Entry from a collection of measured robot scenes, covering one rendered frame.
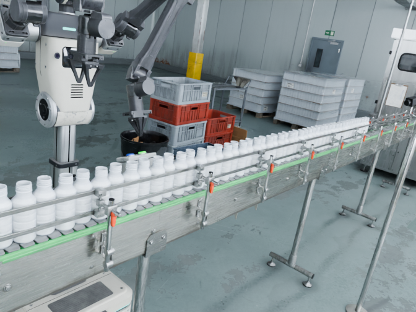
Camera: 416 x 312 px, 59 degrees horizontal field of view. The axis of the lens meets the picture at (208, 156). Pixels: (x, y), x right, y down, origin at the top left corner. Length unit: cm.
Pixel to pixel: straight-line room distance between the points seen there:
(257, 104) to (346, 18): 460
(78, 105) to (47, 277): 83
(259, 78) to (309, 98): 136
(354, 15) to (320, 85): 452
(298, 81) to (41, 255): 736
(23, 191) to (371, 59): 1118
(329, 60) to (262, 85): 393
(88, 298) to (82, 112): 94
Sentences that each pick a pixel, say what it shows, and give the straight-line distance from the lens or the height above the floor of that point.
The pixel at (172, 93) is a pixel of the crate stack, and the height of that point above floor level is 99.
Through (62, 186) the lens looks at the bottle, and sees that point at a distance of 111.
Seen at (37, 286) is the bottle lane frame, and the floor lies 87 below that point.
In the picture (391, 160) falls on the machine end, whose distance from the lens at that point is 599.
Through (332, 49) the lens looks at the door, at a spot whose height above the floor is 180.
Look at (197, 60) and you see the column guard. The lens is 1161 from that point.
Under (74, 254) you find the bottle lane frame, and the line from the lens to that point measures 119.
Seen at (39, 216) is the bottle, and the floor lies 106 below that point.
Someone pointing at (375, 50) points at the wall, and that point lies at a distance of 1178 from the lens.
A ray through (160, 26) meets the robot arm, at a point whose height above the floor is 160.
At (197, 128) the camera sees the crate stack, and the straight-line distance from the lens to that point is 424.
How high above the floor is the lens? 159
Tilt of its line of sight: 18 degrees down
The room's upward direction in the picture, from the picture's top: 9 degrees clockwise
